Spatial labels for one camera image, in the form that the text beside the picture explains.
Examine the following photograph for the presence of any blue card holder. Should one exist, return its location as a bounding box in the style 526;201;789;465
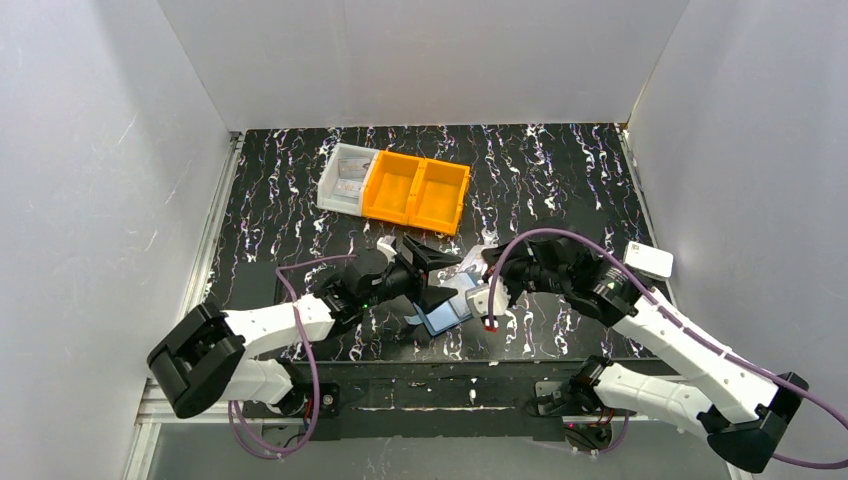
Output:
404;272;480;337

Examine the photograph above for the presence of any credit card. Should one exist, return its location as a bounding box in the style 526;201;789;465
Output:
457;245;488;280
338;157;372;180
333;179;362;201

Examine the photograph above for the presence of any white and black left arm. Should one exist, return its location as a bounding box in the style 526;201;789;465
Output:
146;236;462;419

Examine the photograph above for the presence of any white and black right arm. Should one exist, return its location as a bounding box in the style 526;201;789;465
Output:
482;228;809;473

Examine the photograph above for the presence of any right orange plastic bin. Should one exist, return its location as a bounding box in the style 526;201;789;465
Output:
408;159;471;236

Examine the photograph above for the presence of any orange plastic bin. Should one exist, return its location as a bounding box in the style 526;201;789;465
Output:
362;150;424;225
408;159;471;236

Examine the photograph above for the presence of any left orange plastic bin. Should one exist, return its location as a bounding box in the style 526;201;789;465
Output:
362;150;424;225

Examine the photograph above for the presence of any white plastic bin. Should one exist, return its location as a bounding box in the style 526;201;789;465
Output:
316;143;379;217

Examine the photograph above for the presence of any white rectangular device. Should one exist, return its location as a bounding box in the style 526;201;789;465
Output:
623;241;674;281

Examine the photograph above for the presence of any black flat box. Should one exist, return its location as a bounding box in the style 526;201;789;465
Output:
227;262;278;310

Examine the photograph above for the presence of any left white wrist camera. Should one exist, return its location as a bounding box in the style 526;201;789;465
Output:
376;235;397;262

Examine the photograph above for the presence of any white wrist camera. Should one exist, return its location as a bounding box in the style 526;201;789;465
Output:
465;282;509;332
376;235;397;262

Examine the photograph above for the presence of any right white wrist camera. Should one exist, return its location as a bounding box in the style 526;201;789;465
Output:
465;282;509;332

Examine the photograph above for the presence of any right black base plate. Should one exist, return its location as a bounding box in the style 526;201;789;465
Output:
525;381;634;419

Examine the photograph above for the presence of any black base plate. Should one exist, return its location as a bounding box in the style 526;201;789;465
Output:
242;383;341;420
525;381;634;419

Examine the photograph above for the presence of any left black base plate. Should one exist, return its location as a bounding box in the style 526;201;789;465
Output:
242;383;341;420

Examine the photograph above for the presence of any aluminium left rail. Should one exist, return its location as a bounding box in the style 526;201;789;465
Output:
178;131;245;319

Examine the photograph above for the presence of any aluminium rail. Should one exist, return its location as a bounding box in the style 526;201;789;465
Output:
178;131;245;319
135;374;738;425

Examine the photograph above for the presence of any aluminium front rail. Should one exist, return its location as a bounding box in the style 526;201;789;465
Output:
135;374;738;425

